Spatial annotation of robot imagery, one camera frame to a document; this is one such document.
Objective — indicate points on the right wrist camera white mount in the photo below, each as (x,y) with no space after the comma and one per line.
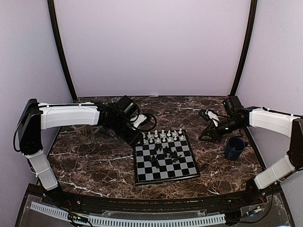
(213,117)

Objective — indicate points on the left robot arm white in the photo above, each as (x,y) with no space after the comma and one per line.
(38,117)

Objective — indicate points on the black frame post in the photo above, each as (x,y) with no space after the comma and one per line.
(245,47)
(60,50)

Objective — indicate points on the black chess pieces pile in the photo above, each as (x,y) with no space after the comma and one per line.
(160,153)

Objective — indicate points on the dark blue mug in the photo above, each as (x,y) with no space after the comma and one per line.
(234,148)

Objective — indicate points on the white slotted cable duct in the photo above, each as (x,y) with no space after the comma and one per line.
(126,220)

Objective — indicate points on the black white chessboard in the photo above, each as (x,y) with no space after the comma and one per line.
(186,168)

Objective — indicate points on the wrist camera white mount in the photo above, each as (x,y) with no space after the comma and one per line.
(138,120)
(213,117)

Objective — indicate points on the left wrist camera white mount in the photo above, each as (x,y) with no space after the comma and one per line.
(138,120)

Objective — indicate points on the left black frame post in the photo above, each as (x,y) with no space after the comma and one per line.
(60,50)

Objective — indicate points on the right black frame post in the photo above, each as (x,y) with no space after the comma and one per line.
(245,47)

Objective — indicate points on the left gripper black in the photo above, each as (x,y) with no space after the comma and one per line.
(133,140)

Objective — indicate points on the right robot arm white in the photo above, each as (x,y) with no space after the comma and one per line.
(278,137)

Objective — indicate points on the beige printed mug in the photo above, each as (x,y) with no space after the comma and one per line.
(86,133)

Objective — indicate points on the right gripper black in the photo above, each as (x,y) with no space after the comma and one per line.
(212,131)

